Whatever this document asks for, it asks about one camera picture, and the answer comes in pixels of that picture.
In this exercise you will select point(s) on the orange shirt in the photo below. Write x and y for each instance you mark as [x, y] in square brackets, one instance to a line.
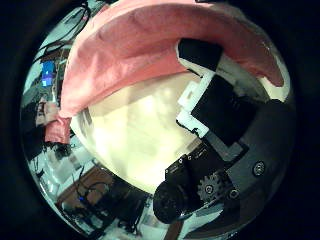
[133, 50]

